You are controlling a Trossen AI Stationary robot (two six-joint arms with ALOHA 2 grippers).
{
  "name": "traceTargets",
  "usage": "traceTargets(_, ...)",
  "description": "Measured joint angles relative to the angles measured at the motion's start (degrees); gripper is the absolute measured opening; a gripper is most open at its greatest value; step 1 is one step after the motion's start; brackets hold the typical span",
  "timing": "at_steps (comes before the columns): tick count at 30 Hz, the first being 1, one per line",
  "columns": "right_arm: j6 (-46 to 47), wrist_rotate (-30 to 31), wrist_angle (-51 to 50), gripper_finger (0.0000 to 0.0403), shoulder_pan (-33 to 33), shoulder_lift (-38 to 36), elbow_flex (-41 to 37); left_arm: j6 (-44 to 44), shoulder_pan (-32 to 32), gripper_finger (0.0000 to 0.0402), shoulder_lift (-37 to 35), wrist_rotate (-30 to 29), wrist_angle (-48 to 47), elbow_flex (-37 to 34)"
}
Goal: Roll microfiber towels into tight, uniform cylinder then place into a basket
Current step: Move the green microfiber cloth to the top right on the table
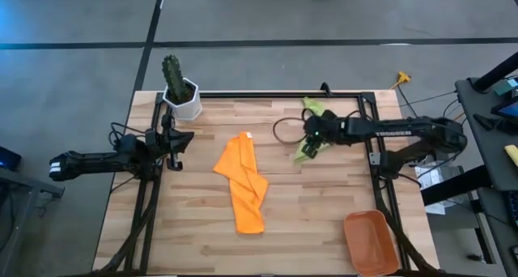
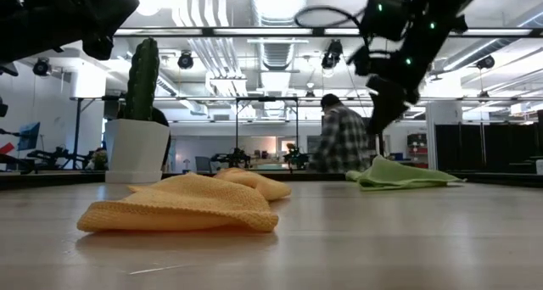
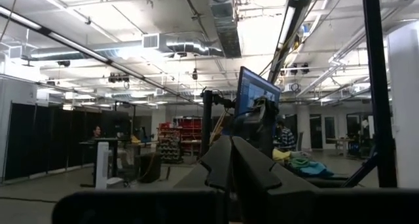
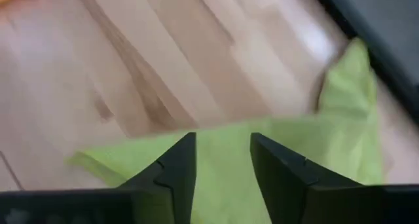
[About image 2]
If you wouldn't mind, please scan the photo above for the silver ceiling air duct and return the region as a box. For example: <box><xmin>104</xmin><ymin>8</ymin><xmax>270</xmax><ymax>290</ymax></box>
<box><xmin>249</xmin><ymin>0</ymin><xmax>310</xmax><ymax>27</ymax></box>

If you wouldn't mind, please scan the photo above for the white plant pot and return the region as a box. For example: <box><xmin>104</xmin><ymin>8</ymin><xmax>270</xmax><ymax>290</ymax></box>
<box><xmin>104</xmin><ymin>118</ymin><xmax>171</xmax><ymax>184</ymax></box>

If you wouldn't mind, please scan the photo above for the green microfiber towel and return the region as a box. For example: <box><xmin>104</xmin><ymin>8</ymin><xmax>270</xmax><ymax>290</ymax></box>
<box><xmin>345</xmin><ymin>154</ymin><xmax>466</xmax><ymax>192</ymax></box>

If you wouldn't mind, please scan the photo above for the green cactus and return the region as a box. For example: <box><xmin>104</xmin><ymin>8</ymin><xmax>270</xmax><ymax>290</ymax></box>
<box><xmin>124</xmin><ymin>36</ymin><xmax>161</xmax><ymax>122</ymax></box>

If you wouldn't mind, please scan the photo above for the black crossbar with light strips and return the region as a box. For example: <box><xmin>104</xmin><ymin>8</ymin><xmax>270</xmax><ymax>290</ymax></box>
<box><xmin>113</xmin><ymin>25</ymin><xmax>543</xmax><ymax>38</ymax></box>

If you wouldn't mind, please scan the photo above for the black ceiling camera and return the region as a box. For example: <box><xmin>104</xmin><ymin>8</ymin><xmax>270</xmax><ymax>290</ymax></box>
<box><xmin>321</xmin><ymin>38</ymin><xmax>344</xmax><ymax>70</ymax></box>
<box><xmin>475</xmin><ymin>54</ymin><xmax>496</xmax><ymax>70</ymax></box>
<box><xmin>32</xmin><ymin>57</ymin><xmax>52</xmax><ymax>77</ymax></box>
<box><xmin>176</xmin><ymin>50</ymin><xmax>195</xmax><ymax>70</ymax></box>

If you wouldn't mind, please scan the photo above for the black background rig frame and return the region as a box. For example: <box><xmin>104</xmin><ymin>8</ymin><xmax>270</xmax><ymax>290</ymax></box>
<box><xmin>235</xmin><ymin>96</ymin><xmax>299</xmax><ymax>172</ymax></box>

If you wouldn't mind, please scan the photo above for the blue background monitor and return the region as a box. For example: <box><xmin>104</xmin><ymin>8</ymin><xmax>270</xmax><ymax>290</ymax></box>
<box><xmin>16</xmin><ymin>121</ymin><xmax>42</xmax><ymax>152</ymax></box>

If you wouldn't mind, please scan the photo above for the small background potted plant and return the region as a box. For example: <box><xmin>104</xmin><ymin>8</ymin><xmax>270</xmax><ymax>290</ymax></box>
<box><xmin>87</xmin><ymin>148</ymin><xmax>109</xmax><ymax>171</ymax></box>

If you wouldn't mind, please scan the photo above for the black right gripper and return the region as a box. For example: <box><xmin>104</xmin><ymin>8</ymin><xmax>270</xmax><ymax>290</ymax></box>
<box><xmin>346</xmin><ymin>39</ymin><xmax>434</xmax><ymax>135</ymax></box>

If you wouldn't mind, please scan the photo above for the shelf with red bins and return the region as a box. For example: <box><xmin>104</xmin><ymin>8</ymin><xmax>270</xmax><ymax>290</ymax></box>
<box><xmin>406</xmin><ymin>132</ymin><xmax>428</xmax><ymax>170</ymax></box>

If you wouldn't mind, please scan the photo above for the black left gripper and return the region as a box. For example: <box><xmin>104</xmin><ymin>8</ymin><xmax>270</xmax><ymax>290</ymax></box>
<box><xmin>25</xmin><ymin>0</ymin><xmax>140</xmax><ymax>64</ymax></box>

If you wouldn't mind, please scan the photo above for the orange microfiber towel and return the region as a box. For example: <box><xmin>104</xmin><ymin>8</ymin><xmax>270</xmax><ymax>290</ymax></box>
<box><xmin>76</xmin><ymin>167</ymin><xmax>293</xmax><ymax>234</ymax></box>

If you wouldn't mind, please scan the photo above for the black metal table frame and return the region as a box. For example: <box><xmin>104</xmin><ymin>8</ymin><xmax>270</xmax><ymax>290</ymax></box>
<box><xmin>0</xmin><ymin>170</ymin><xmax>543</xmax><ymax>190</ymax></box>

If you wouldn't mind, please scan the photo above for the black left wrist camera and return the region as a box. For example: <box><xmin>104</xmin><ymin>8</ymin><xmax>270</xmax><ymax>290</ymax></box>
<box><xmin>82</xmin><ymin>34</ymin><xmax>115</xmax><ymax>61</ymax></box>

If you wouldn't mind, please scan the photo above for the black room partition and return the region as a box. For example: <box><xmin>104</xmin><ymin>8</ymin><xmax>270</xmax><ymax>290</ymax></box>
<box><xmin>434</xmin><ymin>122</ymin><xmax>543</xmax><ymax>175</ymax></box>

